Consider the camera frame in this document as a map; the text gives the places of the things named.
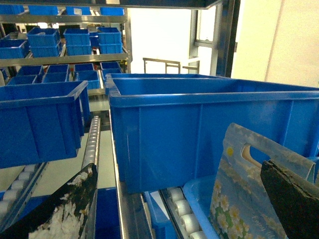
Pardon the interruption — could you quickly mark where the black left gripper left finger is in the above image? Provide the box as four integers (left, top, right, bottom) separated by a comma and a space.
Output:
0, 163, 98, 239

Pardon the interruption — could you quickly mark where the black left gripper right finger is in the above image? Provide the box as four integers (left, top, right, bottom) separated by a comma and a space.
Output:
260, 160, 319, 239

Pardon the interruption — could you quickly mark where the flower gift bag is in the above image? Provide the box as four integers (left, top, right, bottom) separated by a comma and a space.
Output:
209, 123, 316, 239

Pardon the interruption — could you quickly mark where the white roller conveyor track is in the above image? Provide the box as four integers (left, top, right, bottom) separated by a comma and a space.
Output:
167, 187, 206, 239

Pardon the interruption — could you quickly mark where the blue crate at left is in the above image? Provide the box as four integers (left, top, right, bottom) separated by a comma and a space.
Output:
0, 81, 90, 168

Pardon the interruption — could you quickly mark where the light blue plastic tray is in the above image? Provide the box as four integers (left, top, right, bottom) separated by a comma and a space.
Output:
183, 175, 219, 239

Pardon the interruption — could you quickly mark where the large blue plastic crate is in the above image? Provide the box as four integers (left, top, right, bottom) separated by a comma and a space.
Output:
105, 74, 319, 193

